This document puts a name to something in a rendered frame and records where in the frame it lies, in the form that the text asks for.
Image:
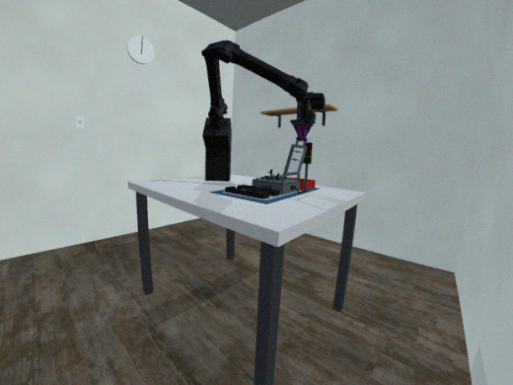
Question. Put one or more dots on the red tray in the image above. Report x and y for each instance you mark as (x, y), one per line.
(311, 184)

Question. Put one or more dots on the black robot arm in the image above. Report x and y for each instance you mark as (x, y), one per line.
(224, 51)

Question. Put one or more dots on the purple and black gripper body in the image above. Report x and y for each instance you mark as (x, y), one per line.
(301, 114)

